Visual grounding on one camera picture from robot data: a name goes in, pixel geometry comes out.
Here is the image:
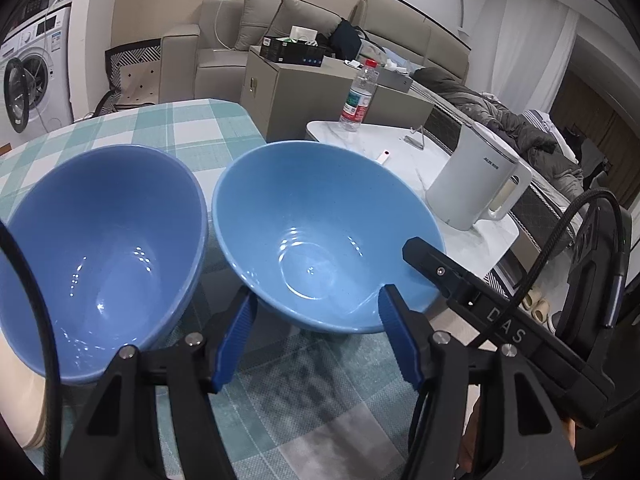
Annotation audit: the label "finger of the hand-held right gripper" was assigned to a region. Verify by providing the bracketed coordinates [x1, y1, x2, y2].
[402, 237, 488, 306]

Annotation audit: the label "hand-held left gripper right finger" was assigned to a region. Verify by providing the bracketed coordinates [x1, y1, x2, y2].
[377, 284, 583, 480]

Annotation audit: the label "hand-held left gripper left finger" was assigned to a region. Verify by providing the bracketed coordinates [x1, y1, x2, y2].
[62, 287, 258, 480]

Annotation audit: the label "light blue bowl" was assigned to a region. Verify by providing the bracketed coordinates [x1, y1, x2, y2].
[211, 141, 447, 335]

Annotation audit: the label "dark blue bowl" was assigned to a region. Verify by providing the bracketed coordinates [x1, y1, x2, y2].
[0, 143, 209, 387]

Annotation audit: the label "large cream plate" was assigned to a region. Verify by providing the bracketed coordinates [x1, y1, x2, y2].
[0, 335, 51, 453]

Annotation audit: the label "beige slippers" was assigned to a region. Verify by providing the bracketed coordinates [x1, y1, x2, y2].
[517, 285, 558, 333]

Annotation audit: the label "white electric kettle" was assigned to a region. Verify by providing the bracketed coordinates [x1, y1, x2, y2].
[425, 122, 532, 232]

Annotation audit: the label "white marble coffee table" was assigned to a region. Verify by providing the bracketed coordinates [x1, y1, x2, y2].
[305, 120, 521, 281]

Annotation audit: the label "plastic water bottle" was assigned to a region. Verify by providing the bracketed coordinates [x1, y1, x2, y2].
[339, 58, 381, 133]

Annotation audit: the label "grey tissue box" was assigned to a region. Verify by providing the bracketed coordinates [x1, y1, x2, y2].
[377, 62, 413, 92]

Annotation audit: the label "beige side cabinet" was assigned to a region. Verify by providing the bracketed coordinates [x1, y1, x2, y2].
[240, 51, 436, 143]

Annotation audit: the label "teal checked tablecloth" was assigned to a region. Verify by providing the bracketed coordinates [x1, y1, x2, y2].
[0, 98, 481, 480]

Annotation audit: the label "white curtain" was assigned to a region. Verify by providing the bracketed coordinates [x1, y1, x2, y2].
[492, 0, 583, 111]

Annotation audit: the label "black clothing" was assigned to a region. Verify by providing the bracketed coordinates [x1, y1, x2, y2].
[327, 19, 368, 61]

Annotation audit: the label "black box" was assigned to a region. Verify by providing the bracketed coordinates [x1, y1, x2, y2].
[260, 36, 326, 68]

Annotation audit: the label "chair with patterned cushion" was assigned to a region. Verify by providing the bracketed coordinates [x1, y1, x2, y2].
[92, 42, 163, 116]

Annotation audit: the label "grey sofa cushion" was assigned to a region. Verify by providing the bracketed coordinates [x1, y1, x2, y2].
[272, 0, 368, 53]
[234, 0, 283, 52]

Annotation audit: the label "grey sofa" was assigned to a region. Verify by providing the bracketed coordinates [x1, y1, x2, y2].
[160, 0, 471, 103]

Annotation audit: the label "white washing machine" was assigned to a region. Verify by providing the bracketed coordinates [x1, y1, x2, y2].
[0, 0, 76, 136]

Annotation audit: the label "black gooseneck cable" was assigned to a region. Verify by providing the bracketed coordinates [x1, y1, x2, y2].
[470, 187, 621, 351]

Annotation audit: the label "black braided cable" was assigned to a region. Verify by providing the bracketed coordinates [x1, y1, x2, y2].
[0, 220, 63, 480]

